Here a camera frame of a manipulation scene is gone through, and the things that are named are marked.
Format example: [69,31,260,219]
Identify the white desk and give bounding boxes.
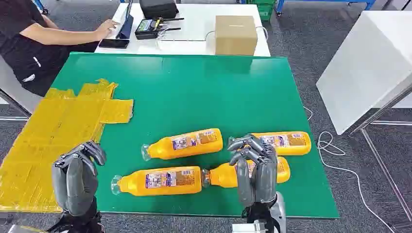
[95,3,271,57]

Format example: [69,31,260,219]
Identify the black phone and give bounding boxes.
[98,38,130,50]

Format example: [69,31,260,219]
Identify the yellow sheet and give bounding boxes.
[0,78,134,214]

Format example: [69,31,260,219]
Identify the white side table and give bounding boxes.
[316,10,412,136]

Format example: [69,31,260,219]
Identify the white floor cable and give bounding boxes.
[302,106,396,233]

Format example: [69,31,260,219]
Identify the orange drink bottle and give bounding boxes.
[141,128,223,162]
[110,166,203,197]
[202,156,292,189]
[227,131,312,157]

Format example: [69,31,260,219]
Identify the green crate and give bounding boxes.
[247,0,277,22]

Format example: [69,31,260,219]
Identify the black remote controller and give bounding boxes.
[134,17,185,40]

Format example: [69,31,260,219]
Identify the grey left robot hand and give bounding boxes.
[51,140,107,217]

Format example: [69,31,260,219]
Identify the black bag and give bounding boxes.
[139,0,180,19]

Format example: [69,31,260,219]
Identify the tablet in blue case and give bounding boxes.
[116,0,134,40]

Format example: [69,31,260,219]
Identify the green mat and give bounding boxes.
[51,52,340,219]

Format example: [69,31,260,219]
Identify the cardboard box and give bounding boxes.
[214,15,258,57]

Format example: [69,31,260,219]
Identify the metal table frame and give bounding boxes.
[349,82,412,222]

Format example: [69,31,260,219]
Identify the person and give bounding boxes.
[0,0,120,97]

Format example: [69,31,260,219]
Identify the person's right hand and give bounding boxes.
[94,19,120,41]

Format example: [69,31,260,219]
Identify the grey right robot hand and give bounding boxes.
[227,134,278,207]

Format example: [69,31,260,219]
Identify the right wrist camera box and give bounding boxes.
[231,220,269,233]

